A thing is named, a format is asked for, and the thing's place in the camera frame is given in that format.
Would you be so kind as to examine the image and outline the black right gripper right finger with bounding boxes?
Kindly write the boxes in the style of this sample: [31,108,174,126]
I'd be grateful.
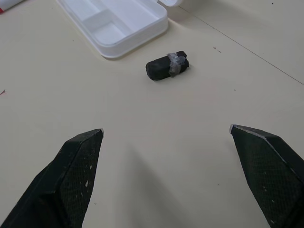
[229,124,304,228]

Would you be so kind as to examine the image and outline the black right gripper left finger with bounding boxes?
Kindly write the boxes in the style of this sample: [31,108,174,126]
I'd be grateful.
[0,128,105,228]

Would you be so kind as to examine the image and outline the white plastic tray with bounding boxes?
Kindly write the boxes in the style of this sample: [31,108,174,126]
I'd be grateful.
[56,0,184,59]

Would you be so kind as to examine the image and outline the black eraser with tape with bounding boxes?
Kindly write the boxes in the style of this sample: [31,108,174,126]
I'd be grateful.
[145,50,190,82]

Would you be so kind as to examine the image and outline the white marker with red band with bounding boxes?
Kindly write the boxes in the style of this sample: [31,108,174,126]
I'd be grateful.
[0,0,25,15]

